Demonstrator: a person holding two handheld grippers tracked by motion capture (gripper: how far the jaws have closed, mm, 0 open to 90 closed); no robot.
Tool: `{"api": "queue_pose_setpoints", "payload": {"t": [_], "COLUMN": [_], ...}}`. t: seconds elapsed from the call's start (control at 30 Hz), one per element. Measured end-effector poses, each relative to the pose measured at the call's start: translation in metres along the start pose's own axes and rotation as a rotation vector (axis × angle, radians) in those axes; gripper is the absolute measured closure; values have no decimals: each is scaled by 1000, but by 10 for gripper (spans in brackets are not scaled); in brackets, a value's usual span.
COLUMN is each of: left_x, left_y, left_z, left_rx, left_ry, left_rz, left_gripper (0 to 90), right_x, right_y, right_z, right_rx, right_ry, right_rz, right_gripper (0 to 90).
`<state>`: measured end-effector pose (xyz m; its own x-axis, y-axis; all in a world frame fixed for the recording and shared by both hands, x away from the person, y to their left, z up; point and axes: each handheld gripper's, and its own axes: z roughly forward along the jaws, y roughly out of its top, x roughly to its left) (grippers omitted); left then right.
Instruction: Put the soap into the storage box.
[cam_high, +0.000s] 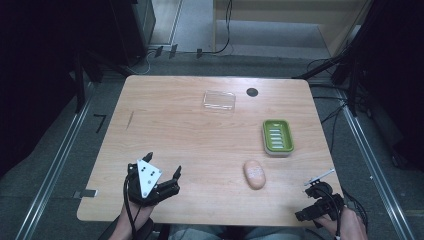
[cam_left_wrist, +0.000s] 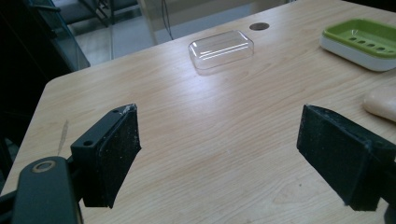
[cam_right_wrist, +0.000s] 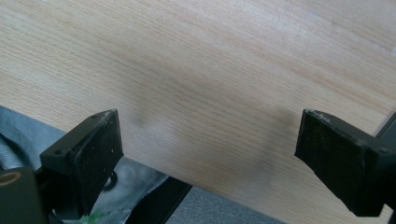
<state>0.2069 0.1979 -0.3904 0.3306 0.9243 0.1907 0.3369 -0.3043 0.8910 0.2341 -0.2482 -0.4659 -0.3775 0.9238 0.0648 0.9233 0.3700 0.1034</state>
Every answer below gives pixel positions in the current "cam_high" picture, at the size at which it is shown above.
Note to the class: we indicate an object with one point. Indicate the peach soap bar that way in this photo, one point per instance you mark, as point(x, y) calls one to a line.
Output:
point(254, 174)

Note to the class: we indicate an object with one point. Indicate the person's right hand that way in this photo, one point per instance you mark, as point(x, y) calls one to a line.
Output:
point(346, 225)

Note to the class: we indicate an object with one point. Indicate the green soap dish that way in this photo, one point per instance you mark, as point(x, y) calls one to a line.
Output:
point(278, 138)

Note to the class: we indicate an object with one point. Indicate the black stand legs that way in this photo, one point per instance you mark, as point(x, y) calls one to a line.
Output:
point(340, 63)
point(85, 76)

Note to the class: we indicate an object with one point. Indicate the person's left hand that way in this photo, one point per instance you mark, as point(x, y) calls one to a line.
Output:
point(133, 216)

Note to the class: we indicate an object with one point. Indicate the black cabinet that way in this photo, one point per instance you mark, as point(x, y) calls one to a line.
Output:
point(133, 30)

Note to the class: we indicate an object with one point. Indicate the black round table grommet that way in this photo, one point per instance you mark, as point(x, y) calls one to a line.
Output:
point(252, 92)

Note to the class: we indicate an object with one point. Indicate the clear plastic lid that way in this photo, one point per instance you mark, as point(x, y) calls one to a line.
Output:
point(219, 101)

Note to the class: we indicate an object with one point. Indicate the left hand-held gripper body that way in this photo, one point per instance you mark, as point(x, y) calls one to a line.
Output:
point(146, 183)

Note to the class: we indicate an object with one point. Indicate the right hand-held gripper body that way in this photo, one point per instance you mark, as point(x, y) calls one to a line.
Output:
point(320, 201)

